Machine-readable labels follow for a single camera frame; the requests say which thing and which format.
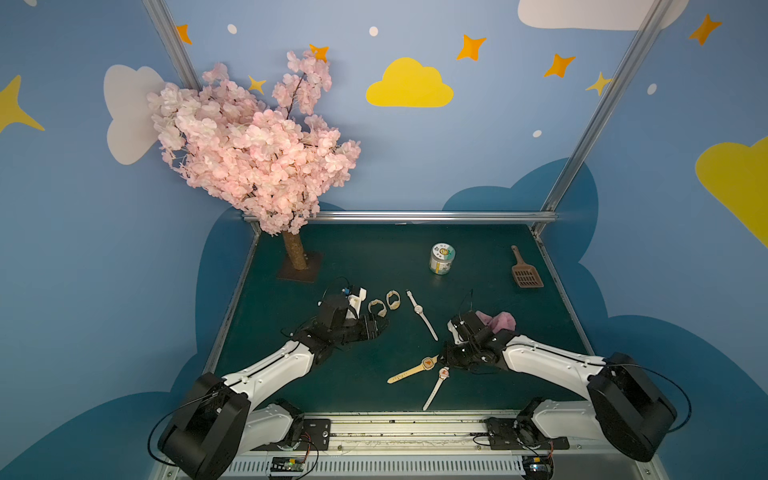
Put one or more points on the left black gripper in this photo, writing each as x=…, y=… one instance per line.
x=369, y=327

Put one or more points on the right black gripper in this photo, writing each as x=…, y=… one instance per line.
x=455, y=352

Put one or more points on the pink cloth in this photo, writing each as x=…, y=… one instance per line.
x=499, y=322

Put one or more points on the gold strap watch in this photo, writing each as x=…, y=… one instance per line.
x=426, y=364

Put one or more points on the cream looped watch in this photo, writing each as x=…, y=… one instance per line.
x=393, y=300
x=378, y=308

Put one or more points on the white strap watch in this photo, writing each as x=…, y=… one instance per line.
x=443, y=375
x=419, y=311

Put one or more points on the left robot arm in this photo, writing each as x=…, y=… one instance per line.
x=222, y=417

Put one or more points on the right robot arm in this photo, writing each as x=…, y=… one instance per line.
x=618, y=402

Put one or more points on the brown litter scoop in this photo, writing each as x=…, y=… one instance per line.
x=525, y=275

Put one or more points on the jar with sunflower lid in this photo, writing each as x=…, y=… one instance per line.
x=441, y=258

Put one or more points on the right circuit board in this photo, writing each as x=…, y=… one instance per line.
x=537, y=468

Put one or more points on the circuit board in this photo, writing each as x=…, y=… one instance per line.
x=537, y=468
x=287, y=467

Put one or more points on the left circuit board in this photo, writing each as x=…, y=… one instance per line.
x=287, y=467

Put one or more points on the pink blossom tree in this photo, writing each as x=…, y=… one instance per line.
x=272, y=163

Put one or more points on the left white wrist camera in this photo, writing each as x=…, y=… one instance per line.
x=356, y=297

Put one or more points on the brown tree base plate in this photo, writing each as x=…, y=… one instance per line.
x=313, y=260

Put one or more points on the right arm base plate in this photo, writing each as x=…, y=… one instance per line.
x=511, y=433

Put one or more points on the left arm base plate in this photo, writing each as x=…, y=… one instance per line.
x=301, y=434

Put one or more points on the back aluminium frame bar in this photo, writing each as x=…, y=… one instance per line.
x=433, y=217

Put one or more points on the aluminium front rail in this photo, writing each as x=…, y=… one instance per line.
x=404, y=444

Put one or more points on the left aluminium frame post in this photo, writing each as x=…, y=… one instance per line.
x=165, y=26

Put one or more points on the aluminium frame post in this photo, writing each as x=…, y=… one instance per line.
x=165, y=26
x=641, y=44

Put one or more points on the right aluminium frame post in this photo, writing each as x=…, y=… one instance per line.
x=641, y=44

